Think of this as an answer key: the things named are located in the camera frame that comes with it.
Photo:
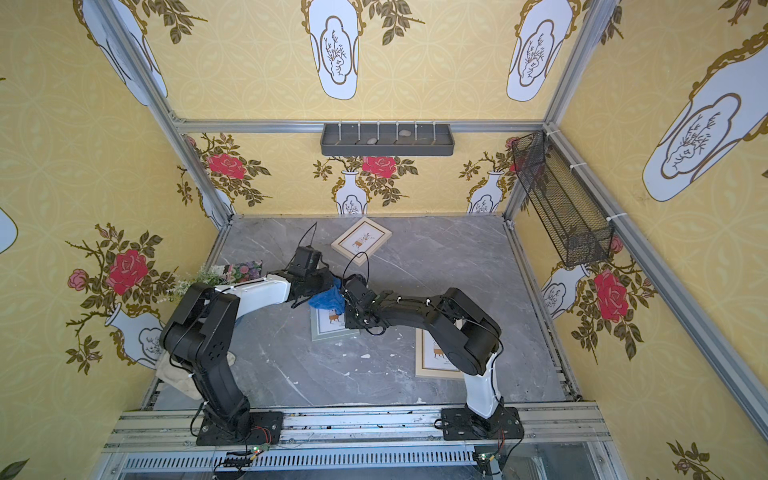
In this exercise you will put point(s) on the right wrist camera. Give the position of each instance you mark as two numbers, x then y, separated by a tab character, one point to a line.
356	292

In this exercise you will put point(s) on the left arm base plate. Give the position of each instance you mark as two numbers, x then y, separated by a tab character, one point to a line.
252	428

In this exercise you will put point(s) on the beige picture frame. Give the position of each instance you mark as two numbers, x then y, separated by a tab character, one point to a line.
430	360
361	240

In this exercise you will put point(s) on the black wire mesh basket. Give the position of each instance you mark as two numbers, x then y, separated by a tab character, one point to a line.
574	222

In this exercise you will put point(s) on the grey-green picture frame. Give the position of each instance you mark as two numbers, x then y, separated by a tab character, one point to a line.
327	325

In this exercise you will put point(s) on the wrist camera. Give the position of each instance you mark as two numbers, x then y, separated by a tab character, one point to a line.
356	292
304	261

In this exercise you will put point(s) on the beige work glove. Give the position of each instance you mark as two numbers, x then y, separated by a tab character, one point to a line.
176	377

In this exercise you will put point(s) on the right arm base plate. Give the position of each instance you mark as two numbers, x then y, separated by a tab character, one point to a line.
463	424

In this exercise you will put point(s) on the grey wall shelf tray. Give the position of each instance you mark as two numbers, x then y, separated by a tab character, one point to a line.
387	138

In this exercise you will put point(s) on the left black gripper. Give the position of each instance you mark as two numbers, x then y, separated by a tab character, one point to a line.
324	282

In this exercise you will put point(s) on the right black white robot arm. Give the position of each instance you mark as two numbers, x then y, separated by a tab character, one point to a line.
468	338

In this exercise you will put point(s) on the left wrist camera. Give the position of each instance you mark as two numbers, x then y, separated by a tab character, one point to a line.
304	261

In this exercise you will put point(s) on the potted green plant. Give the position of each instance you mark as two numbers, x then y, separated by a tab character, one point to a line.
214	276

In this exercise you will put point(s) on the blue microfiber cloth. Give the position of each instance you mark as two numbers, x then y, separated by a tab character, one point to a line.
331	299

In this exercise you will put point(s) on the floral patterned box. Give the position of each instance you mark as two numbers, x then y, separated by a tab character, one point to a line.
237	273

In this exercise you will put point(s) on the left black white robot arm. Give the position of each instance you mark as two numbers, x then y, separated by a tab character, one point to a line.
199	333

